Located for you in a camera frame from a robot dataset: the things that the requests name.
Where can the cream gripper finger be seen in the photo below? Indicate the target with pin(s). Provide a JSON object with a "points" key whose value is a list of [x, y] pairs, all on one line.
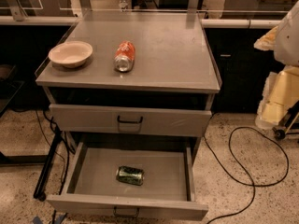
{"points": [[267, 41], [280, 93]]}

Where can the green soda can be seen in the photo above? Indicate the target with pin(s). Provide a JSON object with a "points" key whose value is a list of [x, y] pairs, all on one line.
{"points": [[130, 175]]}

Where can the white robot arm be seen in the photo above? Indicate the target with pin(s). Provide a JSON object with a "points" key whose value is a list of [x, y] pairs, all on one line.
{"points": [[286, 50]]}

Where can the orange soda can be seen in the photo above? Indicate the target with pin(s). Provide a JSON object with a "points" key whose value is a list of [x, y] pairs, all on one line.
{"points": [[124, 57]]}

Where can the grey drawer cabinet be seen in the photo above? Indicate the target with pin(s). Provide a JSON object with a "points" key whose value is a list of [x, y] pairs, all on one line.
{"points": [[173, 69]]}

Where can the closed grey top drawer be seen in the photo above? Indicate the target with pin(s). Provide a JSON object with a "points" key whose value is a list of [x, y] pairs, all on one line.
{"points": [[114, 119]]}

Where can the open grey middle drawer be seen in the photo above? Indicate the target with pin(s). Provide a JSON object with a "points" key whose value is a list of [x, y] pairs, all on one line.
{"points": [[150, 182]]}

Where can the black caster wheel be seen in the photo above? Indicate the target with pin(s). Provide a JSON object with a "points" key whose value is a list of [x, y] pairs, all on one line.
{"points": [[279, 134]]}

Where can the white bowl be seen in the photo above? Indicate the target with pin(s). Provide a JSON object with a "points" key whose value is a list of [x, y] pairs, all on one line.
{"points": [[71, 54]]}

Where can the white horizontal rail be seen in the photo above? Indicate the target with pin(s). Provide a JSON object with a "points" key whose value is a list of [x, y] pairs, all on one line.
{"points": [[207, 23]]}

